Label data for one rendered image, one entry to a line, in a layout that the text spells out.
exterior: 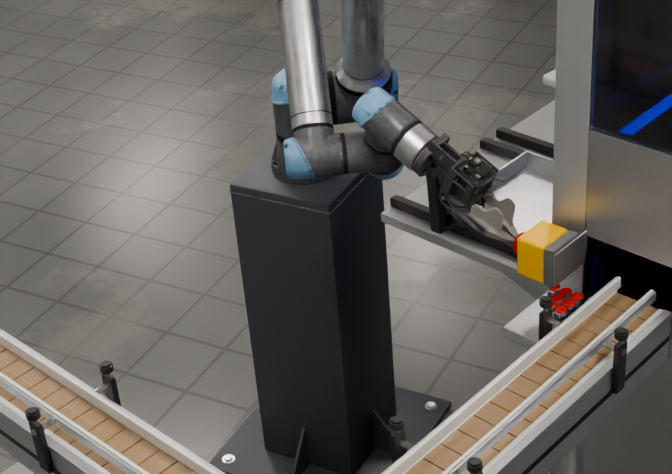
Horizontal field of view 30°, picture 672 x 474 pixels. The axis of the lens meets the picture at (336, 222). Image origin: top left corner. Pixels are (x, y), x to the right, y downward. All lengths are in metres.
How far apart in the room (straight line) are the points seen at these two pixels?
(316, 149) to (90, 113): 2.80
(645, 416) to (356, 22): 0.92
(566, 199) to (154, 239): 2.22
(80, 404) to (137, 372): 1.57
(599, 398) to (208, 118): 3.06
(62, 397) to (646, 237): 0.94
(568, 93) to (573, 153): 0.10
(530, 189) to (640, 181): 0.53
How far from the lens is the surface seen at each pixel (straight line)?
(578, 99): 1.98
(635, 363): 2.01
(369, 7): 2.45
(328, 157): 2.22
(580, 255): 2.09
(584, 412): 1.92
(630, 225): 2.03
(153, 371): 3.52
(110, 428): 1.91
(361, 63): 2.56
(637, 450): 2.28
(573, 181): 2.05
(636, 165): 1.97
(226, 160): 4.48
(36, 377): 2.04
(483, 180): 2.08
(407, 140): 2.13
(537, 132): 2.68
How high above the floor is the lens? 2.15
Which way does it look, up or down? 32 degrees down
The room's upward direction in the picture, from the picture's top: 5 degrees counter-clockwise
